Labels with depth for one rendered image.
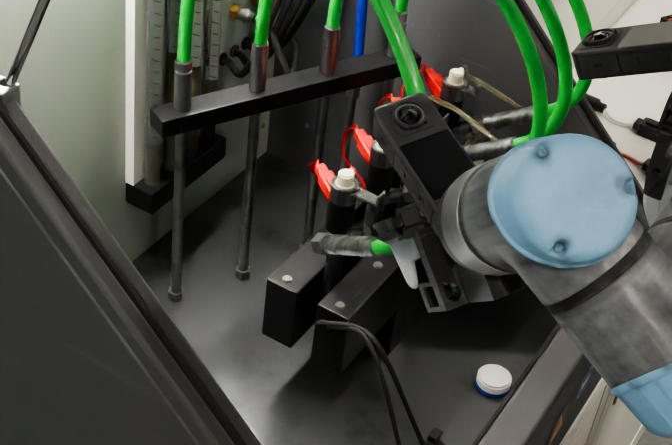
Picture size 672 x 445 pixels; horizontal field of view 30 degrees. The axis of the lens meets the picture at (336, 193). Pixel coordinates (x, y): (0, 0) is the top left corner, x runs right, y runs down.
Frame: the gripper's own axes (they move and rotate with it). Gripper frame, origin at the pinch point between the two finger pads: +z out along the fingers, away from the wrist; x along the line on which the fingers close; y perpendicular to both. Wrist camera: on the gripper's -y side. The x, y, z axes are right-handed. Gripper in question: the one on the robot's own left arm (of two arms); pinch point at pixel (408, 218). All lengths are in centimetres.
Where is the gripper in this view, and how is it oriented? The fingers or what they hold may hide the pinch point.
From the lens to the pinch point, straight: 103.8
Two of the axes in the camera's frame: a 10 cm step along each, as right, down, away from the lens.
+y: 3.5, 9.4, -0.4
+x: 9.2, -3.3, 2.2
